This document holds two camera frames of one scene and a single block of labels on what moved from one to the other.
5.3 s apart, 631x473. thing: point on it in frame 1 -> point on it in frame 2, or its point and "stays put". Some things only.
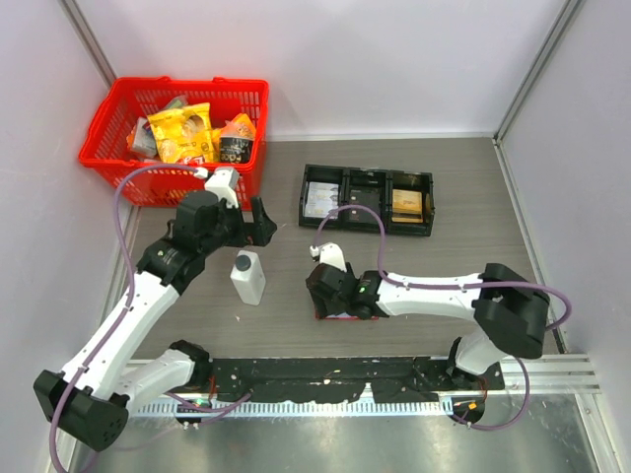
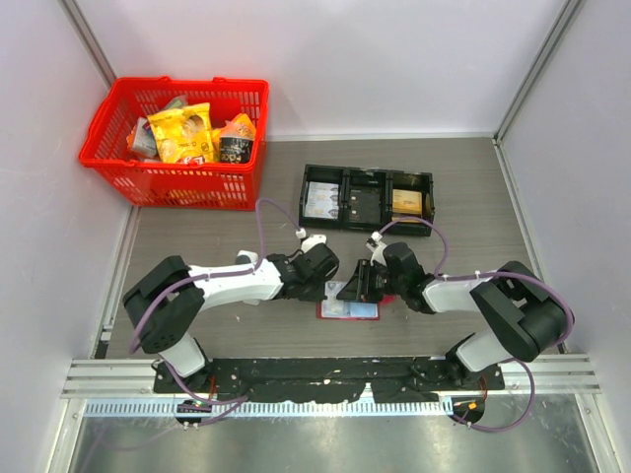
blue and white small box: (144, 140) stays put
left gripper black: (263, 225) -> (316, 296)
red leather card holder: (343, 316) stays put
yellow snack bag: (183, 133) stays put
